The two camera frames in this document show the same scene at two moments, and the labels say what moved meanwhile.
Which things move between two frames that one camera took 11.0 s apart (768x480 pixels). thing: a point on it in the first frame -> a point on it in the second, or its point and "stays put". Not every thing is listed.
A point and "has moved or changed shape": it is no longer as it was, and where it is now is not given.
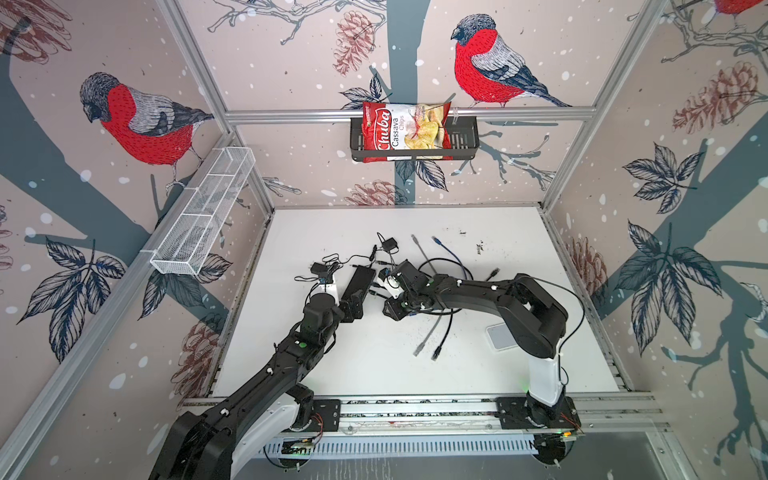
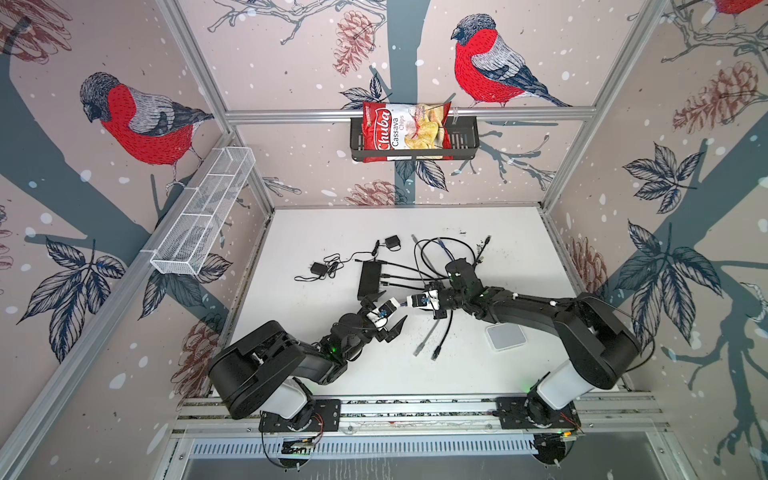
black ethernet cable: [447, 311] has moved or changed shape
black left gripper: [356, 304] -> [382, 334]
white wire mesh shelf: [203, 210] stays put
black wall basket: [464, 136] stays put
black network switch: [361, 280] has moved or changed shape
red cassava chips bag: [389, 126] stays put
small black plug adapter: [389, 244] stays put
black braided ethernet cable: [438, 350] stays put
